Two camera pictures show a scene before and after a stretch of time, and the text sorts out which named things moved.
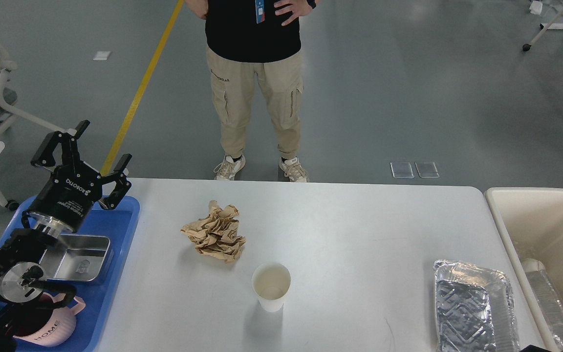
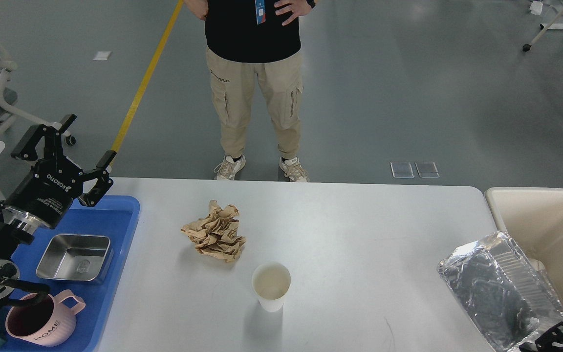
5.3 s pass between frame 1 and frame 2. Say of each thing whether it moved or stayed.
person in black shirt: stayed
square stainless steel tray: stayed
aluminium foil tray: moved
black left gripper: moved
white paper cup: stayed
